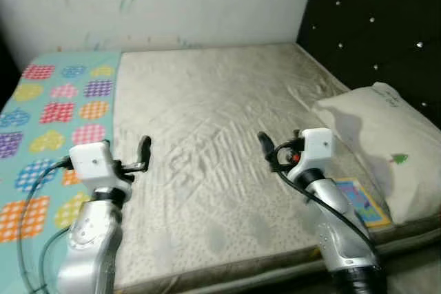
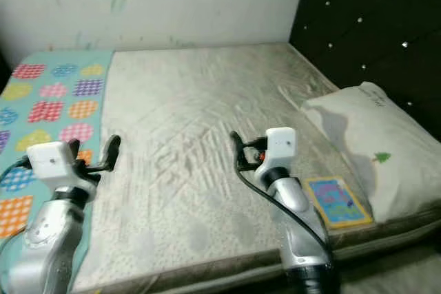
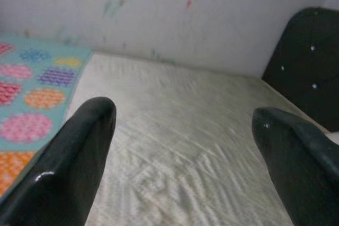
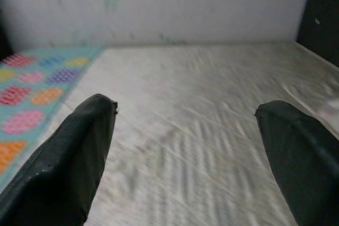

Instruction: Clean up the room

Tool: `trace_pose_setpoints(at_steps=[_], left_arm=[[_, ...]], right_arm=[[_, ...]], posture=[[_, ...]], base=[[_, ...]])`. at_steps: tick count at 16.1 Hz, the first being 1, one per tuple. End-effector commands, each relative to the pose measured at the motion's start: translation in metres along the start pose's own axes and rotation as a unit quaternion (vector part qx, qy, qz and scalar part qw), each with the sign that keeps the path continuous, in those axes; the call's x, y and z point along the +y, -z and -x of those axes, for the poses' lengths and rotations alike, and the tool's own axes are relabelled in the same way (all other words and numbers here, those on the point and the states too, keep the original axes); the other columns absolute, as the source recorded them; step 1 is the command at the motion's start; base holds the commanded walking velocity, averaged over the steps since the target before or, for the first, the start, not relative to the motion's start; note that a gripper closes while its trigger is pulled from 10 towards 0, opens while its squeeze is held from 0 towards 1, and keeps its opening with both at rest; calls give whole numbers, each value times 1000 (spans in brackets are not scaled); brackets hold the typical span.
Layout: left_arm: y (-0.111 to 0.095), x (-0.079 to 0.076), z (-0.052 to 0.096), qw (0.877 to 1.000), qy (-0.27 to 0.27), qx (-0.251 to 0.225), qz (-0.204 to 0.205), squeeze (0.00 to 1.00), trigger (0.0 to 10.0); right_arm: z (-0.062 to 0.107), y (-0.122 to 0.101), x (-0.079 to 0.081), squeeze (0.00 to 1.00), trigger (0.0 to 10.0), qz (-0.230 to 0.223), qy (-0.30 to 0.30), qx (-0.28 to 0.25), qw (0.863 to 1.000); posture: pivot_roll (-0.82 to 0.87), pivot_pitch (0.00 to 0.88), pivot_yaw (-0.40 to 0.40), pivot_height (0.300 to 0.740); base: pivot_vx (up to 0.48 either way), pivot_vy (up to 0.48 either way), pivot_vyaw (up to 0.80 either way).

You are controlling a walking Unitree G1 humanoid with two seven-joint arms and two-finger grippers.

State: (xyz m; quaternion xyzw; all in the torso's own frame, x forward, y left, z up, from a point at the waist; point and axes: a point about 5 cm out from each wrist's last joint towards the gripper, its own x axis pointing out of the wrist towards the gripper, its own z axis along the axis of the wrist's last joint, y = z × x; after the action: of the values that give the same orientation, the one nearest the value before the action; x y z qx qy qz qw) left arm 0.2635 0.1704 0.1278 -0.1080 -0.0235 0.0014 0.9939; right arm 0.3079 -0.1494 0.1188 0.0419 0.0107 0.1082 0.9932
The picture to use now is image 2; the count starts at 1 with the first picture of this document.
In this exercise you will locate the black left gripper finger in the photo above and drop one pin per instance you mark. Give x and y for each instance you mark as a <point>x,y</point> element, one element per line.
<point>112,149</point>

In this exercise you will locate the blue yellow children's book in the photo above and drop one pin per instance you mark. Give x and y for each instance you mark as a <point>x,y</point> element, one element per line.
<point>337,201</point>

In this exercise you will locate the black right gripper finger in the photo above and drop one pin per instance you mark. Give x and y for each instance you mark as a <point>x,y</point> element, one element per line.
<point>238,144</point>

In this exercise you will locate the black tufted headboard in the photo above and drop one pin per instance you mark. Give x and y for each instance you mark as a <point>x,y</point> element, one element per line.
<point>365,18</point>

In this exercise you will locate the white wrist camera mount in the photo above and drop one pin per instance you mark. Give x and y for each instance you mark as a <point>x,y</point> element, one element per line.
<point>52,160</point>
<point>280,146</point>

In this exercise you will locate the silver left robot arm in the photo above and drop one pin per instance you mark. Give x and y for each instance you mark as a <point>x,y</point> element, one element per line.
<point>48,239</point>

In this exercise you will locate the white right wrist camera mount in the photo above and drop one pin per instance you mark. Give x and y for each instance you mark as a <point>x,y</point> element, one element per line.
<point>280,146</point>

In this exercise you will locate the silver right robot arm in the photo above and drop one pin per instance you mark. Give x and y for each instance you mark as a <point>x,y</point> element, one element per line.
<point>300,225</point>

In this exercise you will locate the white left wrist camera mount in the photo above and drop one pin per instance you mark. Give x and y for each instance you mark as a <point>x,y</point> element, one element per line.
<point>52,160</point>

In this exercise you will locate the teal blanket with colourful shapes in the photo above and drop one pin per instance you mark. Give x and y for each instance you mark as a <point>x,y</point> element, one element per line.
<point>41,101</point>

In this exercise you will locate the grey quilted mattress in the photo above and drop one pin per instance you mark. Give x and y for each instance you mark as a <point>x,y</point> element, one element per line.
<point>200,101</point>

